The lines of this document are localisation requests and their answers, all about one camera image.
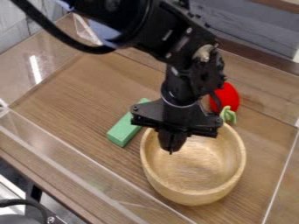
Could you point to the clear acrylic tray wall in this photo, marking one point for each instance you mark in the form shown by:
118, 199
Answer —
96, 193

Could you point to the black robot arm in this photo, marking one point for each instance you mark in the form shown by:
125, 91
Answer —
161, 28

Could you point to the brown wooden bowl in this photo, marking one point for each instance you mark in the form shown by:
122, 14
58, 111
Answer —
201, 173

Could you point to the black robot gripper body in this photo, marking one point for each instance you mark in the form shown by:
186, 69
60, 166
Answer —
172, 120

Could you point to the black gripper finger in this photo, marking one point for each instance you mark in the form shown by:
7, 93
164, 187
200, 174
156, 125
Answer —
166, 140
180, 139

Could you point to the red plush strawberry toy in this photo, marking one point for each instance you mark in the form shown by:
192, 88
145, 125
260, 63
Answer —
225, 103

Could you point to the green rectangular block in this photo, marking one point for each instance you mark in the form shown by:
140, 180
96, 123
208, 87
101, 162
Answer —
124, 130

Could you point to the black table leg bracket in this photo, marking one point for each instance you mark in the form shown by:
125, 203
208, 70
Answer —
37, 210

